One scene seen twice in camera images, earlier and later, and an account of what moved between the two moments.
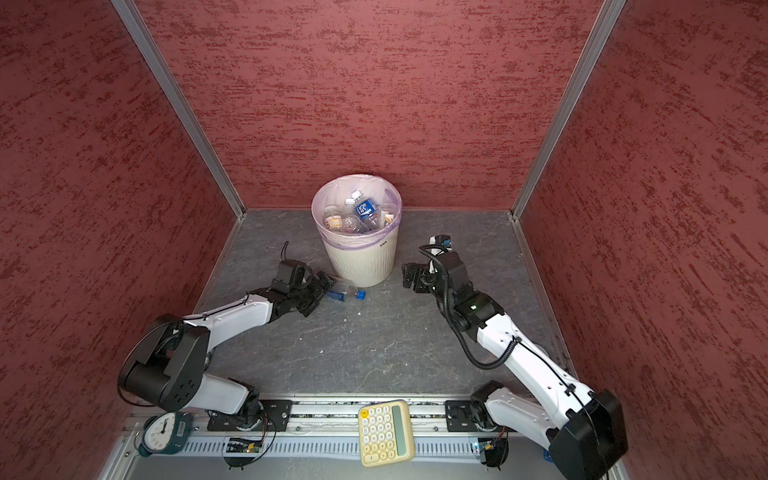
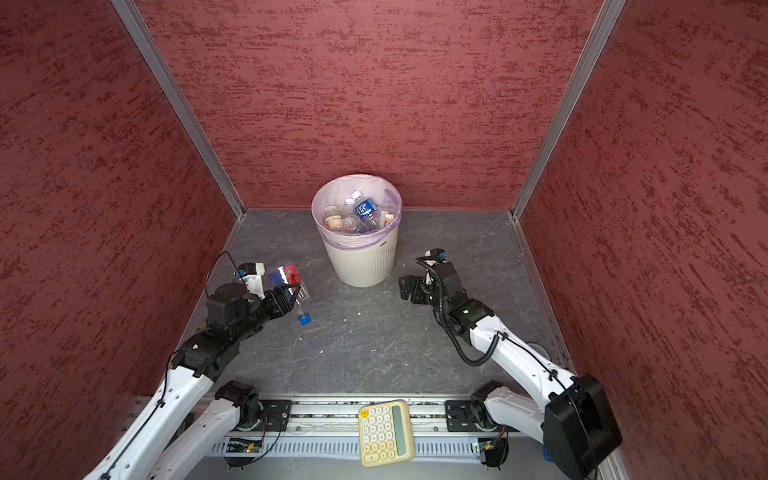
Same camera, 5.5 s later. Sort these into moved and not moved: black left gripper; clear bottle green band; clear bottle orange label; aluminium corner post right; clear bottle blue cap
Moved: black left gripper; clear bottle blue cap
Not moved: clear bottle green band; aluminium corner post right; clear bottle orange label
